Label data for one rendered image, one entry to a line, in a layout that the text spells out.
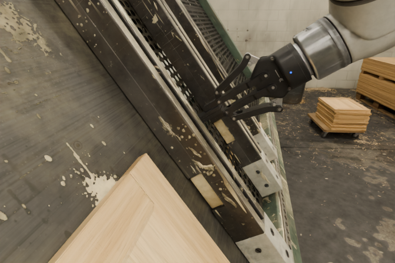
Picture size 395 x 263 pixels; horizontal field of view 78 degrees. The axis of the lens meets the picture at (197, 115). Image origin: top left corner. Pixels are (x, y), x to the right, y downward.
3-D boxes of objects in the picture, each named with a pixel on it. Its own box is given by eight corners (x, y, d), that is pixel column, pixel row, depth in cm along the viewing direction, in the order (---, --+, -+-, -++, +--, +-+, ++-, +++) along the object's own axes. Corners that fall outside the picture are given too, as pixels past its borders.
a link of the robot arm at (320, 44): (316, 16, 44) (285, 36, 46) (330, 16, 35) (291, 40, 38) (339, 60, 45) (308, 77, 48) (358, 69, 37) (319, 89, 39)
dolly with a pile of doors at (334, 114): (364, 140, 308) (373, 110, 293) (322, 139, 311) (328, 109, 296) (340, 121, 365) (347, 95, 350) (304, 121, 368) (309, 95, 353)
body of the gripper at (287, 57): (310, 76, 47) (265, 99, 50) (288, 37, 45) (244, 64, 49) (318, 85, 40) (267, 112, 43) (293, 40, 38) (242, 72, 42)
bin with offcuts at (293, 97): (309, 105, 434) (315, 68, 410) (280, 105, 436) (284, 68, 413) (299, 97, 482) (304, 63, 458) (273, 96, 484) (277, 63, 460)
